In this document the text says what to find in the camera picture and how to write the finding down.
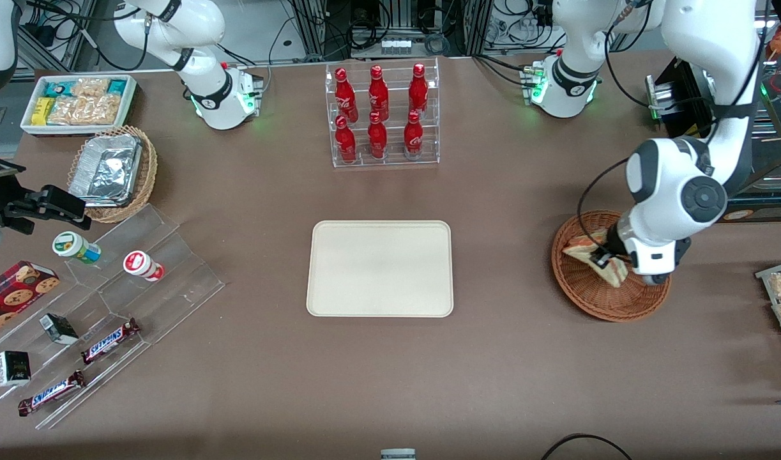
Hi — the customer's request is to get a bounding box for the white plastic snack bin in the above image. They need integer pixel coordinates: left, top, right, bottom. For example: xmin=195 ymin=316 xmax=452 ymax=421
xmin=20 ymin=74 xmax=139 ymax=137

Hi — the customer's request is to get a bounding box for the red cola bottle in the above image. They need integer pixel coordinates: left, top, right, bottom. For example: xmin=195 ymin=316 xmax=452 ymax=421
xmin=335 ymin=115 xmax=358 ymax=164
xmin=368 ymin=65 xmax=390 ymax=122
xmin=403 ymin=110 xmax=425 ymax=160
xmin=367 ymin=112 xmax=389 ymax=160
xmin=407 ymin=63 xmax=430 ymax=117
xmin=334 ymin=68 xmax=359 ymax=123

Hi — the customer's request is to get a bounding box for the red cookie box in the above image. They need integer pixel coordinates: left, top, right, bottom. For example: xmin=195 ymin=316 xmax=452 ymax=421
xmin=0 ymin=260 xmax=61 ymax=341

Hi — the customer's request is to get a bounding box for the green label yogurt cup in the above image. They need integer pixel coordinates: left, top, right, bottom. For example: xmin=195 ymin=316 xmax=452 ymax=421
xmin=52 ymin=231 xmax=102 ymax=265

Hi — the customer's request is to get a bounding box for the beige rectangular tray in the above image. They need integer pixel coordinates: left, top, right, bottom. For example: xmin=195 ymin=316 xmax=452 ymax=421
xmin=306 ymin=220 xmax=455 ymax=318

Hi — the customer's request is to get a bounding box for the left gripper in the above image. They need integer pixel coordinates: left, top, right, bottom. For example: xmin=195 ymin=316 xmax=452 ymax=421
xmin=590 ymin=217 xmax=692 ymax=286

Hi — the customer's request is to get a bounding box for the triangular sandwich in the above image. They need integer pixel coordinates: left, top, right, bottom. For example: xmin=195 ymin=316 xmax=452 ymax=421
xmin=562 ymin=233 xmax=629 ymax=289

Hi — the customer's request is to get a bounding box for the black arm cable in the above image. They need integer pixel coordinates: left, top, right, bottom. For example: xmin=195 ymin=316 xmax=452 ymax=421
xmin=577 ymin=0 xmax=768 ymax=251

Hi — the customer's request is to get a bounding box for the red label yogurt cup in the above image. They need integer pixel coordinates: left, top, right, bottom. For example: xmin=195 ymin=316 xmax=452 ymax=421
xmin=123 ymin=250 xmax=166 ymax=283

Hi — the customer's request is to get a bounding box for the aluminium profile frame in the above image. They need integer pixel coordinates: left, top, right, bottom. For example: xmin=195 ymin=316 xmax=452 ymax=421
xmin=292 ymin=0 xmax=494 ymax=59

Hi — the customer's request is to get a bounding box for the black machine with yellow panel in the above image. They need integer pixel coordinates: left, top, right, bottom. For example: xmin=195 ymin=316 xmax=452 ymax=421
xmin=644 ymin=54 xmax=781 ymax=224

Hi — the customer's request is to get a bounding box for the black cable loop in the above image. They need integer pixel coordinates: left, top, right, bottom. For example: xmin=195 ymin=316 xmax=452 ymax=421
xmin=541 ymin=433 xmax=634 ymax=460

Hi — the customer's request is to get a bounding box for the tan wicker basket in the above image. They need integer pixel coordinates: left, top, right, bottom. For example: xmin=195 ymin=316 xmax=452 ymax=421
xmin=66 ymin=125 xmax=159 ymax=224

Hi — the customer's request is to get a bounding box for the brown Snickers bar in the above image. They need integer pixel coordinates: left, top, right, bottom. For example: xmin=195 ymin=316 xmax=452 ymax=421
xmin=80 ymin=318 xmax=141 ymax=366
xmin=17 ymin=370 xmax=87 ymax=418

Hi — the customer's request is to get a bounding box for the yellow snack packet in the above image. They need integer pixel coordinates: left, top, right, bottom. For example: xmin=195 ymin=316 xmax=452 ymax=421
xmin=31 ymin=96 xmax=56 ymax=127

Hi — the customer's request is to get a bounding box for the clear cracker pack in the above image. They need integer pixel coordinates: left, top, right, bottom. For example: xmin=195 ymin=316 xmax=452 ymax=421
xmin=70 ymin=77 xmax=110 ymax=98
xmin=47 ymin=96 xmax=86 ymax=126
xmin=82 ymin=94 xmax=123 ymax=126

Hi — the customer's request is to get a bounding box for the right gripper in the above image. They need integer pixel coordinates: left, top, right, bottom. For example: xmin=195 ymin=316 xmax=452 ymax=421
xmin=0 ymin=185 xmax=93 ymax=251

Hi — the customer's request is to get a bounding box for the clear acrylic bottle rack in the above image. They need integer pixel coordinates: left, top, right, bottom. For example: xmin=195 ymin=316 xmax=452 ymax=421
xmin=325 ymin=57 xmax=441 ymax=169

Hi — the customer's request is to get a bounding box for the small black box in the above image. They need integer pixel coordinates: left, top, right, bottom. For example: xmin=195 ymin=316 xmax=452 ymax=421
xmin=0 ymin=350 xmax=33 ymax=388
xmin=39 ymin=313 xmax=80 ymax=346

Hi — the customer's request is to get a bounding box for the clear acrylic stepped stand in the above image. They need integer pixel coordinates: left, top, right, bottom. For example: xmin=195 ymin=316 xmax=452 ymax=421
xmin=0 ymin=203 xmax=226 ymax=431

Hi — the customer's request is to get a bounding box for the brown round wicker basket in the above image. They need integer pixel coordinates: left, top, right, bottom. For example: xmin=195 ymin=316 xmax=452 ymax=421
xmin=551 ymin=210 xmax=672 ymax=322

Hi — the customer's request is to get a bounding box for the aluminium foil container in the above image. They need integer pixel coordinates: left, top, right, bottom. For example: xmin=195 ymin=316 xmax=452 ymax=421
xmin=68 ymin=134 xmax=144 ymax=209

